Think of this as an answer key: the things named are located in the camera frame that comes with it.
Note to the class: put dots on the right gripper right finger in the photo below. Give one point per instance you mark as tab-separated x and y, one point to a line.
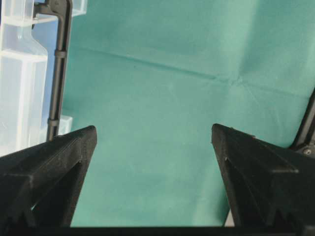
264	183

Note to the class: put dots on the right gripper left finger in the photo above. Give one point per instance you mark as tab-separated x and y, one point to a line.
40	186

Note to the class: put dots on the clear plastic storage case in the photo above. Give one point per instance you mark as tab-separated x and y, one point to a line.
27	56

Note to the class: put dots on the green table cloth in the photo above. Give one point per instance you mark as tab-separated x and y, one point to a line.
153	76

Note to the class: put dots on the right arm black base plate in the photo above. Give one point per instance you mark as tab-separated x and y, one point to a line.
304	142

